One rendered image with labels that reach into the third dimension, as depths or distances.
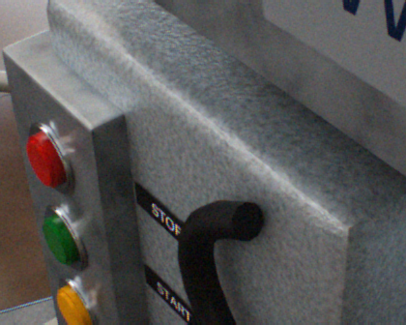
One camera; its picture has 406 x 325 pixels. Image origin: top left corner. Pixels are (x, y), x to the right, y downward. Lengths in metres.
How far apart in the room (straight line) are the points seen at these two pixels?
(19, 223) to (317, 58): 2.35
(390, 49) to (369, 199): 0.08
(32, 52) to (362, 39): 0.22
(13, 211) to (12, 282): 0.26
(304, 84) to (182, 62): 0.10
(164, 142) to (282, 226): 0.07
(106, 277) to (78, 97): 0.09
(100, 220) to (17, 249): 2.11
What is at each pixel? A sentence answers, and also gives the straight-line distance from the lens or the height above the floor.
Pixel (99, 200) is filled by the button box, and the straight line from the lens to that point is 0.42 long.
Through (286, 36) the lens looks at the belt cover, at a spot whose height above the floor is 1.60.
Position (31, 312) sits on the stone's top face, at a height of 0.82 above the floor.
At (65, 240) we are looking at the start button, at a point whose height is 1.43.
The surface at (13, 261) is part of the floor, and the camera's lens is 2.51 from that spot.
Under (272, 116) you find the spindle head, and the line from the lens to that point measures 0.35.
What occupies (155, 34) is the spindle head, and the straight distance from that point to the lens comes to 0.39.
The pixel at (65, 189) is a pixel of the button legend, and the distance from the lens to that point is 0.44.
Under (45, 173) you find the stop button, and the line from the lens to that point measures 0.44.
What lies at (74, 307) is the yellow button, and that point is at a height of 1.38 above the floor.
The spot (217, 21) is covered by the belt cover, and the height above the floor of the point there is 1.59.
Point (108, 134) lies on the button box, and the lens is 0.40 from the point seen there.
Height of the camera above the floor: 1.75
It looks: 40 degrees down
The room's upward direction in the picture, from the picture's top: 3 degrees counter-clockwise
